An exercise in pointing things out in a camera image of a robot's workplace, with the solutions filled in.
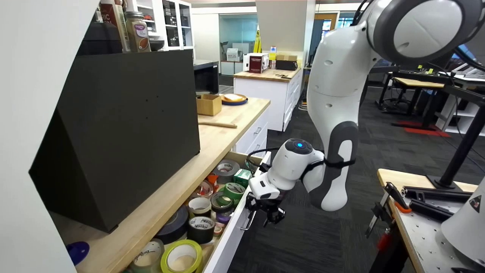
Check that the red floor mat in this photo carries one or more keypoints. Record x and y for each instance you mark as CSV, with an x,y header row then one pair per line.
x,y
422,130

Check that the red and white box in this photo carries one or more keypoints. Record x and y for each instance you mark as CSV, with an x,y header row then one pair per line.
x,y
257,62

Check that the silver duct tape roll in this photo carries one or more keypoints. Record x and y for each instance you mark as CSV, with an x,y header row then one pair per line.
x,y
222,174

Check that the pale white tape roll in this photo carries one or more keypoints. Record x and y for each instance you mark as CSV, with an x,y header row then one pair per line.
x,y
139,258

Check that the white shelf unit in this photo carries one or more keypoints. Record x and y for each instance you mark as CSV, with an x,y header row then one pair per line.
x,y
172,22

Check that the white cabinet wooden top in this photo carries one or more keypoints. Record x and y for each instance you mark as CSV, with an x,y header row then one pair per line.
x,y
274,92

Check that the large black tape roll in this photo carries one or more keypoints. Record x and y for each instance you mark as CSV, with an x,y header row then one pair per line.
x,y
175,227

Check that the black counter unit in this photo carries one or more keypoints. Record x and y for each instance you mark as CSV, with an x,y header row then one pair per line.
x,y
207,77

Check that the black rectangular block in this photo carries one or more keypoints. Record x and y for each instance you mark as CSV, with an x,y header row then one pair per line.
x,y
99,39

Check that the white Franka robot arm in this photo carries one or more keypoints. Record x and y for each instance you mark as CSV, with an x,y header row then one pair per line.
x,y
334,76

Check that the wooden stick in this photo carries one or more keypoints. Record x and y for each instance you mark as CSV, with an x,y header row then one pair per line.
x,y
218,123

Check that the green box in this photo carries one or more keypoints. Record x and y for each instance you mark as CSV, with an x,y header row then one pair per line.
x,y
243,176

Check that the black tool cabinet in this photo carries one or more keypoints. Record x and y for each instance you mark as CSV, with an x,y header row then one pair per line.
x,y
131,130

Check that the yellow bottle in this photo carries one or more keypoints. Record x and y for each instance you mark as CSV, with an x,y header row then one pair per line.
x,y
259,42

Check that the black desk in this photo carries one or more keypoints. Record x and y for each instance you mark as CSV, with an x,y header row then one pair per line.
x,y
415,85

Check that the black camera pole stand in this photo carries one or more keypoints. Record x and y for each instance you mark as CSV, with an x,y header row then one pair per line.
x,y
463,145

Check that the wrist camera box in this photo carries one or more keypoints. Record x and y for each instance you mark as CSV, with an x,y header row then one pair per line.
x,y
265,186

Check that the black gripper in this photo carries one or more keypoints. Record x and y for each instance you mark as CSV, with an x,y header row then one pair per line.
x,y
266,203

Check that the wooden plate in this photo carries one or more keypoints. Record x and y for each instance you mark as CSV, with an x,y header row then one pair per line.
x,y
234,98

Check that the black tape roll beige core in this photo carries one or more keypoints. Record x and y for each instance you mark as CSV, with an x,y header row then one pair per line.
x,y
201,235

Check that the green tape roll white core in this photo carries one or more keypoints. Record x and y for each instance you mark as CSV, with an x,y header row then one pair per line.
x,y
237,194

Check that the black bar clamp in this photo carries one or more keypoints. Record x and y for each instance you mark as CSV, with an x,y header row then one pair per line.
x,y
434,201

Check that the yellow-green tape roll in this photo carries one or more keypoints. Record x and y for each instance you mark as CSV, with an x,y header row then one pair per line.
x,y
169,251

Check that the small purple tape roll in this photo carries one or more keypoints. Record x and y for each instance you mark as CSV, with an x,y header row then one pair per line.
x,y
224,217

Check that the robot mounting table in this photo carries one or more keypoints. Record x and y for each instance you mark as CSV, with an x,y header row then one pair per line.
x,y
430,236

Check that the small wooden box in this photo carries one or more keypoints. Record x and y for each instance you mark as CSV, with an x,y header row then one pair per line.
x,y
209,104

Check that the black box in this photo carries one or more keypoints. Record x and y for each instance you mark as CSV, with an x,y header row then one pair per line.
x,y
287,62

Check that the white base cabinet unit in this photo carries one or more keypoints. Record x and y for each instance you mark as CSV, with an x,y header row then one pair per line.
x,y
253,136

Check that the blue round object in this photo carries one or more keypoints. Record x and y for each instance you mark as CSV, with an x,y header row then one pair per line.
x,y
78,251

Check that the red tape roll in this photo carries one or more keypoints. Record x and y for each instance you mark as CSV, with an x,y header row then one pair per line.
x,y
207,188

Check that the dark green tape roll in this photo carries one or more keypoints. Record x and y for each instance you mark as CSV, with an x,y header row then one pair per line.
x,y
222,206

